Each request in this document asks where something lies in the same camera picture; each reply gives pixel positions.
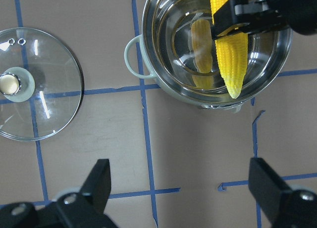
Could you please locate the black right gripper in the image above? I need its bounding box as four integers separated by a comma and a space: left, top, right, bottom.
211, 0, 317, 40

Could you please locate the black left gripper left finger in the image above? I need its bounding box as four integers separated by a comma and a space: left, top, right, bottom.
55, 159, 111, 216

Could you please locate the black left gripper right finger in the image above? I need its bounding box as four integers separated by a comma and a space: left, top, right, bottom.
248, 157, 317, 228

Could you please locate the yellow corn cob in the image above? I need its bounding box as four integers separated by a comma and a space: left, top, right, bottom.
210, 0, 248, 99

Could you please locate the glass pot lid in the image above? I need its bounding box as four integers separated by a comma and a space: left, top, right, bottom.
0, 27, 84, 141

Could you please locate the pale green electric pot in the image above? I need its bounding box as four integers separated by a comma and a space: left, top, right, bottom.
124, 0, 293, 110

